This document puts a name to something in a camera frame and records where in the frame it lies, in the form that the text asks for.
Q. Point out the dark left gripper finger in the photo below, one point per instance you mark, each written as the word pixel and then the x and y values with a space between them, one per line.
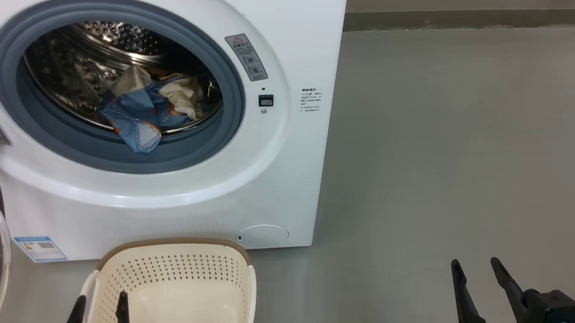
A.
pixel 76 319
pixel 123 318

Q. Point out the blue cartoon print garment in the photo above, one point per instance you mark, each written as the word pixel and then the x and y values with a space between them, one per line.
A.
pixel 137 119

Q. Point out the cream white garment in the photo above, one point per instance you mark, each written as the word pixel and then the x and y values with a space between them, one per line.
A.
pixel 180 94

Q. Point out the white front-load washing machine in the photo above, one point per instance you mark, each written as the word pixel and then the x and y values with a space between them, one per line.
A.
pixel 160 208

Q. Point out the grey rubber door gasket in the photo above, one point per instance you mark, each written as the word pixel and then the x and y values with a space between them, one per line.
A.
pixel 62 149

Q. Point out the stainless steel washing machine drum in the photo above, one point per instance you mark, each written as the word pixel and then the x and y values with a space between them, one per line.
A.
pixel 68 77

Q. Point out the black door latch socket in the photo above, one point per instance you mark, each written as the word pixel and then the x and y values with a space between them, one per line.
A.
pixel 266 101

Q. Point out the cream perforated laundry basket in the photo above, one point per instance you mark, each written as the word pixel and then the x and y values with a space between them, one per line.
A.
pixel 179 302

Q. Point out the blue energy label sticker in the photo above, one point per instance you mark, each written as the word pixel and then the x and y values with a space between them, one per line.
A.
pixel 39 249

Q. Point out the round white filter cover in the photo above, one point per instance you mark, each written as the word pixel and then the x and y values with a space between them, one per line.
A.
pixel 263 236

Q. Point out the small printed text sticker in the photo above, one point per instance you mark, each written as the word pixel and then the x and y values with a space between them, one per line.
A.
pixel 311 100

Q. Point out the grey warning label sticker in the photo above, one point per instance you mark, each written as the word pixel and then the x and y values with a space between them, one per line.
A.
pixel 247 58

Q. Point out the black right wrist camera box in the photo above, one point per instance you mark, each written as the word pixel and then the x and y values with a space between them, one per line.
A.
pixel 553 311

